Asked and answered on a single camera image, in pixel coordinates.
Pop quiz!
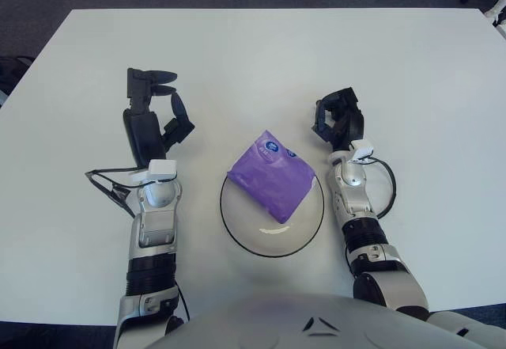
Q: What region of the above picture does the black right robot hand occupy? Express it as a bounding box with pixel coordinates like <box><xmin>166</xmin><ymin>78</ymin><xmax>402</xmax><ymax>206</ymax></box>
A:
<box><xmin>311</xmin><ymin>86</ymin><xmax>375</xmax><ymax>163</ymax></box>

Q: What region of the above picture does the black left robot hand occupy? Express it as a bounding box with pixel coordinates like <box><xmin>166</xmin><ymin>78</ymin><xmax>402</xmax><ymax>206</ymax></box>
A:
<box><xmin>122</xmin><ymin>67</ymin><xmax>196</xmax><ymax>186</ymax></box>

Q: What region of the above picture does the purple tissue paper pack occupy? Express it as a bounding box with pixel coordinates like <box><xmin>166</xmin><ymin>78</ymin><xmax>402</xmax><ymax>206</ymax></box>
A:
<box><xmin>227</xmin><ymin>129</ymin><xmax>317</xmax><ymax>225</ymax></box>

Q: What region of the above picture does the white plate with black rim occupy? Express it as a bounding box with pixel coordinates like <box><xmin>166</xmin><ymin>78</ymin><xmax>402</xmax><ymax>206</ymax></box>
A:
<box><xmin>219</xmin><ymin>166</ymin><xmax>326</xmax><ymax>257</ymax></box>

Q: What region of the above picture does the black bag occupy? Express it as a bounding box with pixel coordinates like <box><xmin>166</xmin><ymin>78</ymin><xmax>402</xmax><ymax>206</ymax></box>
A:
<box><xmin>0</xmin><ymin>55</ymin><xmax>35</xmax><ymax>93</ymax></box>

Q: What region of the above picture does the grey robot torso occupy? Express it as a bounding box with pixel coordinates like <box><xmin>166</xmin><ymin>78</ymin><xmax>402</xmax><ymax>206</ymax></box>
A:
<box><xmin>149</xmin><ymin>291</ymin><xmax>487</xmax><ymax>349</ymax></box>

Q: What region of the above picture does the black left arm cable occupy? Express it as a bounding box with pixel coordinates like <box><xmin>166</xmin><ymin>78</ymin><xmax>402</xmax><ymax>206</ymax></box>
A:
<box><xmin>84</xmin><ymin>165</ymin><xmax>191</xmax><ymax>322</ymax></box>

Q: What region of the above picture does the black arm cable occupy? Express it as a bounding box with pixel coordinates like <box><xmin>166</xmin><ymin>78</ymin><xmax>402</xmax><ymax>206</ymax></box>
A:
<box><xmin>366</xmin><ymin>157</ymin><xmax>396</xmax><ymax>219</ymax></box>
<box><xmin>84</xmin><ymin>165</ymin><xmax>191</xmax><ymax>322</ymax></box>

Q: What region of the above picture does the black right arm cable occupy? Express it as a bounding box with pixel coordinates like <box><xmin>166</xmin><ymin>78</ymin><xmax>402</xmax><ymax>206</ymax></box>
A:
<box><xmin>366</xmin><ymin>157</ymin><xmax>396</xmax><ymax>219</ymax></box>

